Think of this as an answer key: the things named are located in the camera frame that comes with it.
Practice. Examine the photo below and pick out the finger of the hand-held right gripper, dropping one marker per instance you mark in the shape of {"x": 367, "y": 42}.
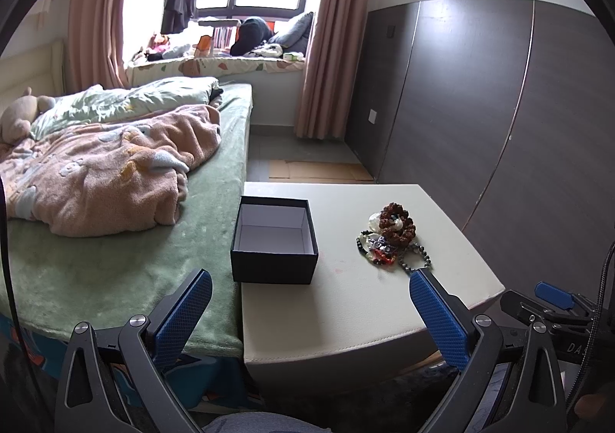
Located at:
{"x": 514, "y": 302}
{"x": 552, "y": 294}

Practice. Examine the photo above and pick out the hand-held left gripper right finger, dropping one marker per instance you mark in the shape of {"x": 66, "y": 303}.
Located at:
{"x": 439, "y": 317}

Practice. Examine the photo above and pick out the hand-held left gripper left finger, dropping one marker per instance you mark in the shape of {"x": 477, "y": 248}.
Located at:
{"x": 185, "y": 317}

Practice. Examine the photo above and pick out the black jewelry box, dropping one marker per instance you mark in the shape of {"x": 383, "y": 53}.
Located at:
{"x": 274, "y": 269}

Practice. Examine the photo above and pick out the white jade bangle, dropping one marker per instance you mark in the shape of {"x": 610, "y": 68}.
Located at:
{"x": 374, "y": 221}

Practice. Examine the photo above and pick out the person's right hand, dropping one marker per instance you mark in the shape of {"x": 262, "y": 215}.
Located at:
{"x": 596, "y": 405}

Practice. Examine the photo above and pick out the white leather table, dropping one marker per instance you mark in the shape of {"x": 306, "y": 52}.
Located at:
{"x": 360, "y": 308}

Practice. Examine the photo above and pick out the bed with green sheet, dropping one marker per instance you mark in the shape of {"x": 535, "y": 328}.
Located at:
{"x": 120, "y": 269}

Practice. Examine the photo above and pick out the person's grey trousers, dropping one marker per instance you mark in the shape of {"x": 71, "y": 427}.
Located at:
{"x": 259, "y": 423}

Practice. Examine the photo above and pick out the pink fleece blanket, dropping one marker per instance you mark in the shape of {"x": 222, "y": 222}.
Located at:
{"x": 96, "y": 183}

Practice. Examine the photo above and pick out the flat cardboard sheet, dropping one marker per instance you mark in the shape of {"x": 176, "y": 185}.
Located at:
{"x": 317, "y": 170}

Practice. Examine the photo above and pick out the dark wooden wardrobe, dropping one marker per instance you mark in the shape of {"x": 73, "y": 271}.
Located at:
{"x": 480, "y": 101}

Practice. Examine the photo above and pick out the patterned window seat cushion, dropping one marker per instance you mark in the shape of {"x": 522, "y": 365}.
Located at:
{"x": 216, "y": 65}

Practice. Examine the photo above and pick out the beige plush toy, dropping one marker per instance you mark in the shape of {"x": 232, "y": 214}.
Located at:
{"x": 17, "y": 118}

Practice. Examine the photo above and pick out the pile of toys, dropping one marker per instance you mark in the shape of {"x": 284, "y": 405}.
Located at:
{"x": 161, "y": 49}

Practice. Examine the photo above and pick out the row of books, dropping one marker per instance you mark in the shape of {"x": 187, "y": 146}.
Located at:
{"x": 223, "y": 37}

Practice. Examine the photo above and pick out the pink curtain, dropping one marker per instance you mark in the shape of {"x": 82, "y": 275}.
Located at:
{"x": 96, "y": 20}
{"x": 331, "y": 53}

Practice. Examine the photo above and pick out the black bag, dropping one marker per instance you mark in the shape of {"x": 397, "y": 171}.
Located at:
{"x": 252, "y": 34}

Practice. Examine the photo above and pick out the grey pillow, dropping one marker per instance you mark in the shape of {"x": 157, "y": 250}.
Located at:
{"x": 295, "y": 32}

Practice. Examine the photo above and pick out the white wall socket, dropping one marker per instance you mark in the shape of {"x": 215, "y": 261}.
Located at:
{"x": 373, "y": 116}

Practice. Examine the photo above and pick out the cream upholstered bed frame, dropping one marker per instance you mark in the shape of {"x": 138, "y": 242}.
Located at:
{"x": 29, "y": 73}

